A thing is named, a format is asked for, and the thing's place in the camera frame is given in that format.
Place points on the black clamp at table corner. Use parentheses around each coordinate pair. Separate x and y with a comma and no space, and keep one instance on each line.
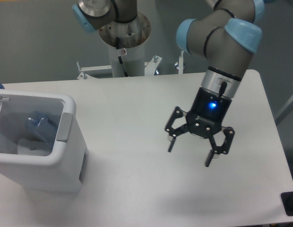
(287,200)

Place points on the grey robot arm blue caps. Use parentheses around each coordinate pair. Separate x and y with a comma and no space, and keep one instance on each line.
(228,38)

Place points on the white right base bracket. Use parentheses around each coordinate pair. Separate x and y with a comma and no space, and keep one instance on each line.
(151,67)

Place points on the clear plastic water bottle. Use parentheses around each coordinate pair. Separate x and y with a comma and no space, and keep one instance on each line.
(41,125)

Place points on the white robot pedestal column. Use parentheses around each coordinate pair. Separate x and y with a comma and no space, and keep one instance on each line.
(126,45)

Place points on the white frame at right edge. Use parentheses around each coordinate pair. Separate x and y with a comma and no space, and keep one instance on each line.
(284,110)

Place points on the white base bracket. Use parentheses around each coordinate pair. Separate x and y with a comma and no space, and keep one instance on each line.
(94,72)
(151,67)

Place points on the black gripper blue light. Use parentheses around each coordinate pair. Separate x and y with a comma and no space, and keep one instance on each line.
(204,119)

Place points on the white plastic trash can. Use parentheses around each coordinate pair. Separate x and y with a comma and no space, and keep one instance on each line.
(64,168)

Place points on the white bracket with blue bolt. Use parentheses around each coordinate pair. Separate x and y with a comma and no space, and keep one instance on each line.
(179,65)

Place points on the white left base bracket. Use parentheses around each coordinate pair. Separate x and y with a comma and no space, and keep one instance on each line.
(94,72)

